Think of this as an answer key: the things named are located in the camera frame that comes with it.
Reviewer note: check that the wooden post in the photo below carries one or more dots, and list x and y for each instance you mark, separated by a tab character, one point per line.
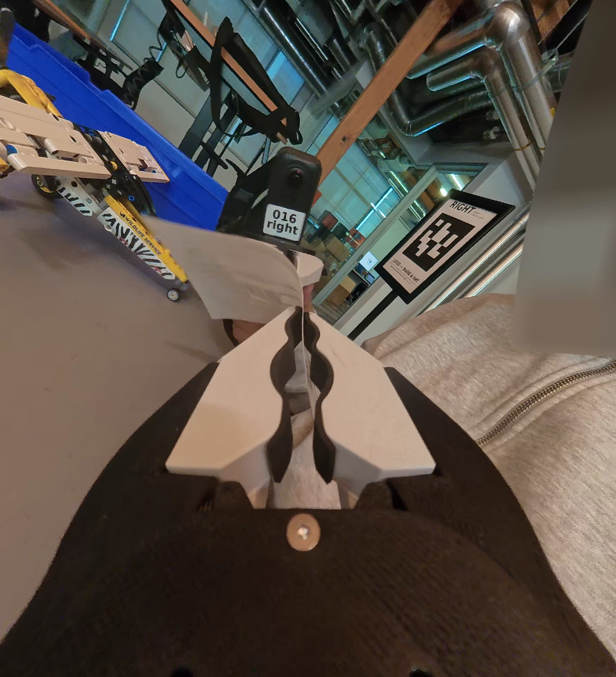
382	90

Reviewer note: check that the zebra sticker sheet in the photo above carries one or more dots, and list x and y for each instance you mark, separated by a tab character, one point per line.
234	269

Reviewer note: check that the white floor sign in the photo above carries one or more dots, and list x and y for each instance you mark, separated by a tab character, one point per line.
445	243

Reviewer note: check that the lego plane model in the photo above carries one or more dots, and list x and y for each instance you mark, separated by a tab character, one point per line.
64	143

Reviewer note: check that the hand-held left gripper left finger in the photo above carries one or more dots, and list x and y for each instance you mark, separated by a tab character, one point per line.
223	418

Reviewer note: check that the silver ventilation duct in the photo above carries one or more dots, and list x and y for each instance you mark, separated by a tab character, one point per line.
498	63

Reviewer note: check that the wooden standing desk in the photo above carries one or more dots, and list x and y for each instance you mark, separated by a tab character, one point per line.
244	69

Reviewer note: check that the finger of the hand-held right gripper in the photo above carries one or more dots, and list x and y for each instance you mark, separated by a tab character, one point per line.
308	269

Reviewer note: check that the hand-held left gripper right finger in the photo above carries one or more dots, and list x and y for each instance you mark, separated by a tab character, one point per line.
382	418

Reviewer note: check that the person's right hand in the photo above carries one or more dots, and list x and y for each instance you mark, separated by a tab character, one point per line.
242	330

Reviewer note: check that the blue plastic bin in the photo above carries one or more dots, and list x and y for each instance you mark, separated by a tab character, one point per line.
144	132

